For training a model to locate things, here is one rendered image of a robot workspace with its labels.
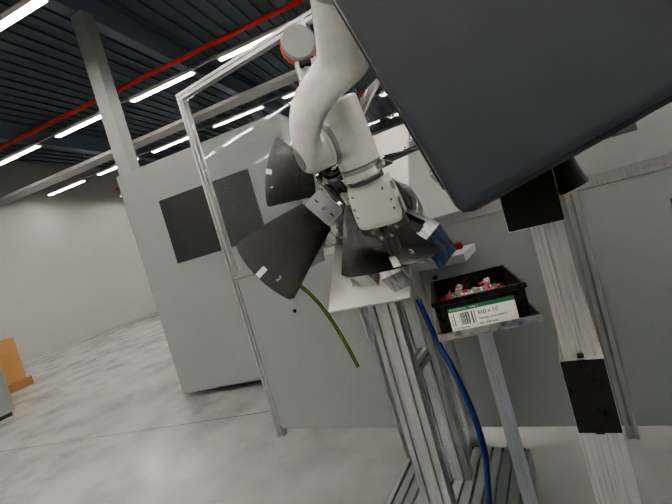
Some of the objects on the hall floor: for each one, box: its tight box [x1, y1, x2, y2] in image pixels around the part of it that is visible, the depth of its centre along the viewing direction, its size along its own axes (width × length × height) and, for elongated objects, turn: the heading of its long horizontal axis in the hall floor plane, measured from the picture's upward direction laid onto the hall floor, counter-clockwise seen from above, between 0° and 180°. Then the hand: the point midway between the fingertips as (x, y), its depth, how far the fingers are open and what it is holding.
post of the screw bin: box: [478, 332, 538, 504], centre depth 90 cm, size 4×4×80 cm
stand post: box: [368, 301, 457, 504], centre depth 124 cm, size 4×9×91 cm, turn 142°
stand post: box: [400, 263, 473, 483], centre depth 143 cm, size 4×9×115 cm, turn 142°
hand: (392, 245), depth 85 cm, fingers closed
